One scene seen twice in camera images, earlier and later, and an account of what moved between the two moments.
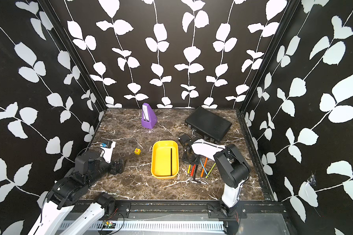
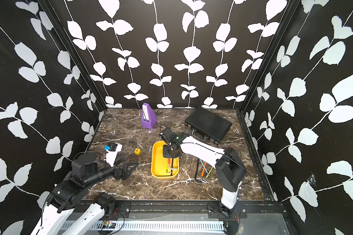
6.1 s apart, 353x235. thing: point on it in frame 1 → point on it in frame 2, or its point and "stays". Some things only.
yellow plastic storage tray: [164, 159] stays
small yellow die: [137, 151] stays
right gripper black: [185, 159] → [165, 153]
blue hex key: [206, 173] stays
